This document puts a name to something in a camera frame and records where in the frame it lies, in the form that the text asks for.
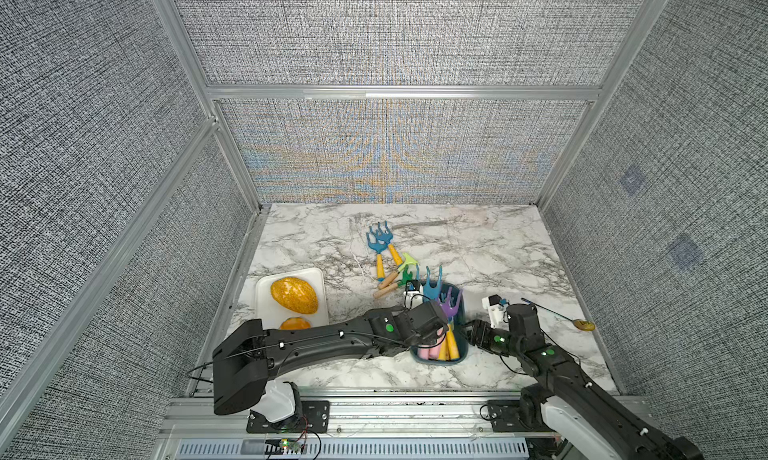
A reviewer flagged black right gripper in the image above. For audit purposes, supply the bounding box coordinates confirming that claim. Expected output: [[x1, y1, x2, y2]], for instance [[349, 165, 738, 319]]
[[452, 318, 523, 360]]

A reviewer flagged purple rake pink handle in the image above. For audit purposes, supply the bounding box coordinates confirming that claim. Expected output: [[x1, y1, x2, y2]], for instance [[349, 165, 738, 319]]
[[438, 287, 463, 322]]

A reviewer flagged light blue rake yellow handle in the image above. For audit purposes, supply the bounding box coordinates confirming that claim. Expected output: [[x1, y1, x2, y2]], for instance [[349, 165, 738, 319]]
[[422, 267, 443, 301]]

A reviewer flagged teal plastic storage box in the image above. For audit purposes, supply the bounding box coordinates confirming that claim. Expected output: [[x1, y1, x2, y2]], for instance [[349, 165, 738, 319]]
[[410, 283, 469, 366]]

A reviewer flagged dark green tool wooden handle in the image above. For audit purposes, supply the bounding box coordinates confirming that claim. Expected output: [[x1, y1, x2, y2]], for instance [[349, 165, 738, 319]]
[[373, 265, 421, 299]]

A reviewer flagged light green tool wooden handle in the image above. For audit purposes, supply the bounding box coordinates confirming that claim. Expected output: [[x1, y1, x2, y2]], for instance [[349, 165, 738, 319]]
[[378, 254, 419, 290]]

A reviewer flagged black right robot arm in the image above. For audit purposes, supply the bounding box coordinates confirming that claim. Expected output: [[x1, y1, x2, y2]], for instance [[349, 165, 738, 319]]
[[461, 304, 703, 459]]

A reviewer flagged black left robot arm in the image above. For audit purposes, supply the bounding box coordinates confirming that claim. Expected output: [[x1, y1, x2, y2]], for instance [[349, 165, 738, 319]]
[[212, 302, 448, 416]]

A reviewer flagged small brush blue stick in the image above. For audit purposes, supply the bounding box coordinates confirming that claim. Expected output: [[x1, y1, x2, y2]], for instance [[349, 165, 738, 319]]
[[521, 298, 596, 332]]

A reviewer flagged oval yellow bread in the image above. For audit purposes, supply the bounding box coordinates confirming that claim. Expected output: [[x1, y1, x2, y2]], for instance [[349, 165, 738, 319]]
[[270, 277, 319, 315]]

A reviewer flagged white rectangular tray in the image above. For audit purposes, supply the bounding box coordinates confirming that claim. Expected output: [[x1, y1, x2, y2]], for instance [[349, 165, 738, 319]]
[[251, 268, 329, 329]]

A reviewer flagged green tool pink handle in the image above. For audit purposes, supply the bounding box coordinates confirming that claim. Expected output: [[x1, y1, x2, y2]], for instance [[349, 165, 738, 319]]
[[417, 347, 440, 361]]

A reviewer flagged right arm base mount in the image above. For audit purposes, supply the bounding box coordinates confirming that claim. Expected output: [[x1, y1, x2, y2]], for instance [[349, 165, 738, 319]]
[[480, 384, 577, 440]]

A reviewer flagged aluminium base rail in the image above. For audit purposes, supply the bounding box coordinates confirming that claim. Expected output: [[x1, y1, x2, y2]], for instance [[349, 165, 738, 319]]
[[151, 389, 582, 459]]

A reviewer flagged ring shaped bread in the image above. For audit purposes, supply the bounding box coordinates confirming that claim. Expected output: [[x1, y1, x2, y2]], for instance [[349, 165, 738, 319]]
[[279, 317, 312, 331]]

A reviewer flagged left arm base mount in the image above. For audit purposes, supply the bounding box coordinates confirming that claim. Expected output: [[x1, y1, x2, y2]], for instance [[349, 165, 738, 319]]
[[246, 380, 330, 434]]

